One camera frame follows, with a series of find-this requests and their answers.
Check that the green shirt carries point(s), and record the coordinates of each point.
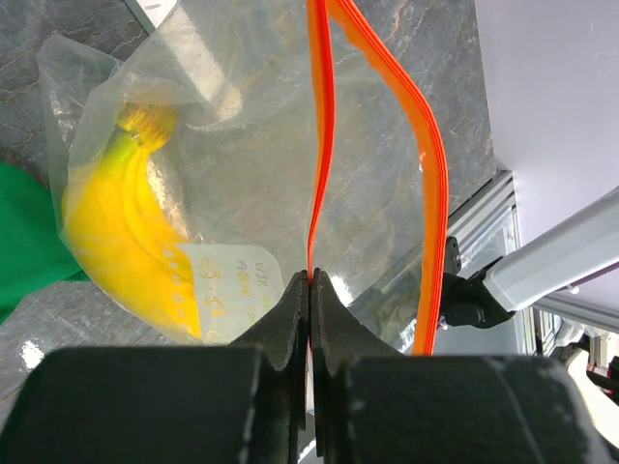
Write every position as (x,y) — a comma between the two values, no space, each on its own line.
(32,254)

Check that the white clothes rack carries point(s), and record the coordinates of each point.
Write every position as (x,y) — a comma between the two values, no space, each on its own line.
(151,13)

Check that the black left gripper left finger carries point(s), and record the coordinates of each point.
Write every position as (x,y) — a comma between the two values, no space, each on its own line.
(239,403)

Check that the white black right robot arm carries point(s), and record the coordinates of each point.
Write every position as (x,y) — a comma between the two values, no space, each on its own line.
(578,248)

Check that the clear zip top bag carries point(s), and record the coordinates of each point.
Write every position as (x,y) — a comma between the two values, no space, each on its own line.
(322,135)

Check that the yellow banana bunch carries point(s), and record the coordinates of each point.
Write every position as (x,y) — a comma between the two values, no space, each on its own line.
(118,232)

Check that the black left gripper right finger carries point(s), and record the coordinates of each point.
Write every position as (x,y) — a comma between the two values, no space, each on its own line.
(375,405)

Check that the aluminium frame rail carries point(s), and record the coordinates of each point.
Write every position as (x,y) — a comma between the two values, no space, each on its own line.
(485,228)

